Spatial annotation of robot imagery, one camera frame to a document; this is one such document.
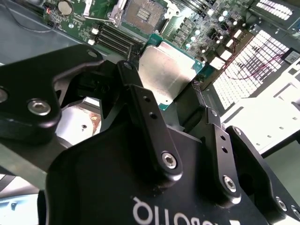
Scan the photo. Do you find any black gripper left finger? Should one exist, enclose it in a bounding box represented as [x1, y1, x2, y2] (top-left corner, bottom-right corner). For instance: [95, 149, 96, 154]
[0, 44, 184, 188]

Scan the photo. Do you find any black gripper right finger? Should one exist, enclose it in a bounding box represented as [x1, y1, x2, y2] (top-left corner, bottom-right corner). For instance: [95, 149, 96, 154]
[191, 79, 300, 225]

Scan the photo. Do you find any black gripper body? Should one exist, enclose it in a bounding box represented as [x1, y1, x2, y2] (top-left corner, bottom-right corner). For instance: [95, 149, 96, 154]
[37, 120, 269, 225]

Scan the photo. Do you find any silver CPU green substrate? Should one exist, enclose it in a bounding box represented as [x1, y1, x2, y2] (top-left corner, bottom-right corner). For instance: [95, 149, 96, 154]
[137, 32, 207, 111]

